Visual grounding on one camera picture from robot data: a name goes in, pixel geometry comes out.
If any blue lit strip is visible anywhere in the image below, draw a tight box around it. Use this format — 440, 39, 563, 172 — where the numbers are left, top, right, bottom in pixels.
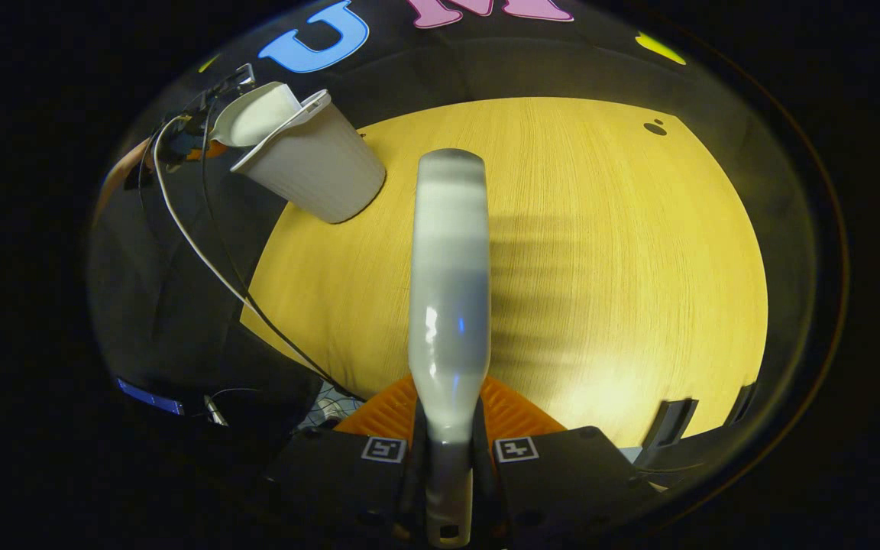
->
115, 377, 185, 417

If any white ribbed garbage bin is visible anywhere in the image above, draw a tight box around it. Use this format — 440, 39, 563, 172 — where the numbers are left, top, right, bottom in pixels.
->
230, 89, 387, 225

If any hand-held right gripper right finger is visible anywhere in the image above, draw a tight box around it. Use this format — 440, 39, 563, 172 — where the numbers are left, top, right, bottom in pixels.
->
471, 374, 662, 535

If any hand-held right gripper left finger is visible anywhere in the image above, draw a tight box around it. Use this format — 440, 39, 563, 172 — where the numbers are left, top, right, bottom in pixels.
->
268, 374, 429, 535

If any black cable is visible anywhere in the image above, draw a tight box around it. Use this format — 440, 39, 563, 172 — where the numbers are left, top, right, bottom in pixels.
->
199, 99, 364, 402

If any wooden desktop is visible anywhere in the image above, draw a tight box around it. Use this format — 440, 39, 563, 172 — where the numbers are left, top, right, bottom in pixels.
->
240, 97, 769, 451

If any white cable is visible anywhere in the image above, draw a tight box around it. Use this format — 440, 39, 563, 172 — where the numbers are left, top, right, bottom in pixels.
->
152, 115, 319, 375

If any small grey broom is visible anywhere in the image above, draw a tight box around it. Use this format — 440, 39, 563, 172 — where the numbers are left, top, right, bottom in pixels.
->
407, 148, 493, 549

